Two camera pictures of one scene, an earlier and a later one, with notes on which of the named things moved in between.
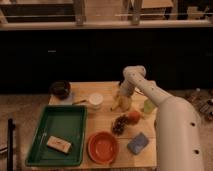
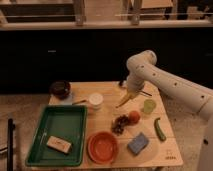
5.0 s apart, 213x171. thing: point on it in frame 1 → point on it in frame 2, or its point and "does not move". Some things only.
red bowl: [102, 147] does not move
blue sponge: [138, 143] does not move
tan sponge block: [59, 144] does not move
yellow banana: [117, 101] → [124, 100]
